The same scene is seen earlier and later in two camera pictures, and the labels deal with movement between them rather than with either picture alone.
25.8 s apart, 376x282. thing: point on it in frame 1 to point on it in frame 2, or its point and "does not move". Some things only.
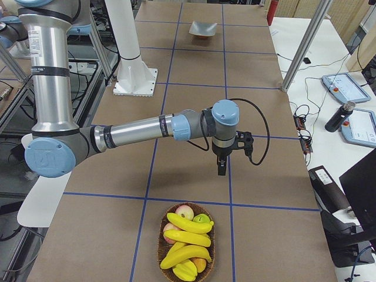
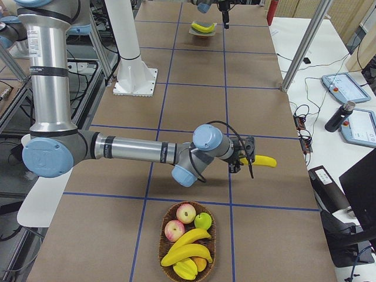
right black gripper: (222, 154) to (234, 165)
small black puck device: (306, 60) does not move
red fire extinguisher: (272, 10) does not move
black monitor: (359, 185) does not move
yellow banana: (190, 226) to (202, 29)
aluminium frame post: (319, 15) does not move
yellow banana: (187, 238) to (261, 160)
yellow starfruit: (185, 270) does not move
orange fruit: (200, 263) does not move
